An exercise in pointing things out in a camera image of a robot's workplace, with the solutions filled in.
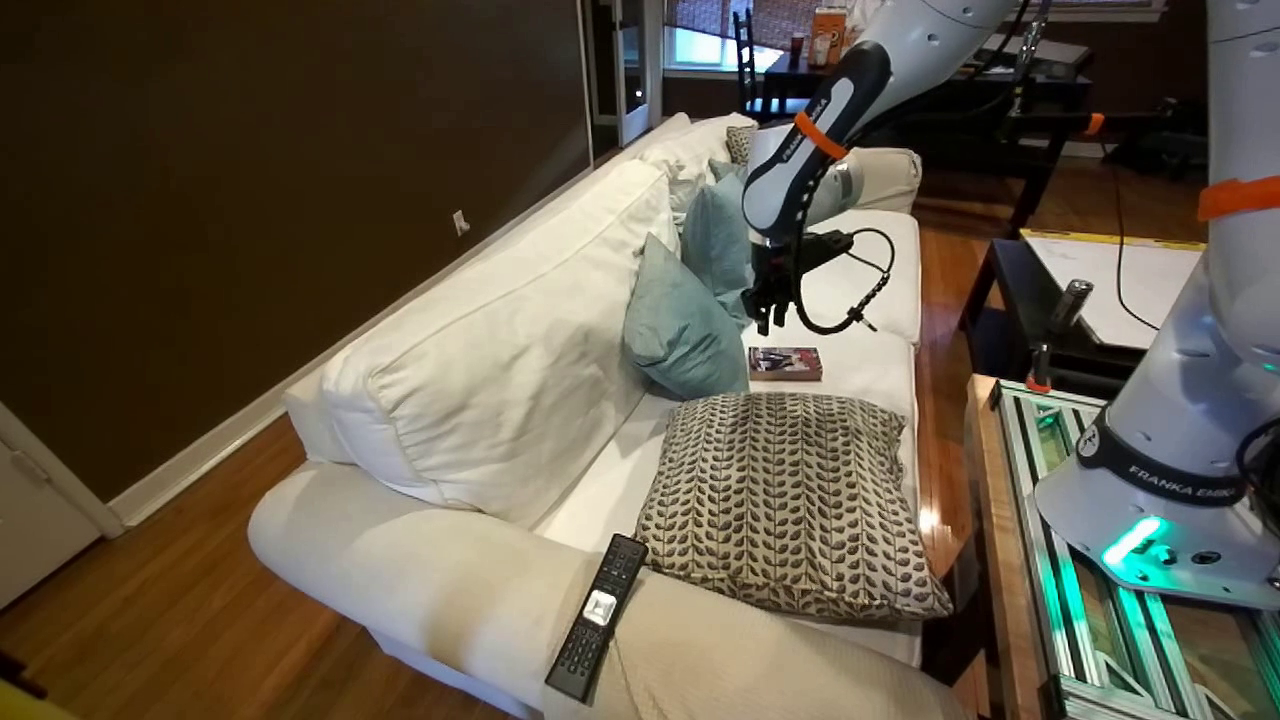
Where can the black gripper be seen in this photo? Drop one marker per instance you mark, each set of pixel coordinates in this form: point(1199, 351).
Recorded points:
point(783, 271)

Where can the grey-blue pillow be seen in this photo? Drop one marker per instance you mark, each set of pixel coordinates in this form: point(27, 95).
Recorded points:
point(677, 333)
point(718, 236)

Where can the brown leaf-patterned pillow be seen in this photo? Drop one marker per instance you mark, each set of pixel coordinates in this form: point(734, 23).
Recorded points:
point(797, 507)

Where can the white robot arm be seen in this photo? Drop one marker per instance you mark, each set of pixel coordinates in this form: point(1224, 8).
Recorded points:
point(1162, 489)

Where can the black low table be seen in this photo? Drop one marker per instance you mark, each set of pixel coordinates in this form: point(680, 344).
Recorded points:
point(1030, 326)

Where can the white sofa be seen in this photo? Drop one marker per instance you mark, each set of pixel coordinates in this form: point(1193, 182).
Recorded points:
point(472, 455)

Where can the black remote control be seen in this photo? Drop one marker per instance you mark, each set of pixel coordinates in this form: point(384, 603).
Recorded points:
point(594, 626)

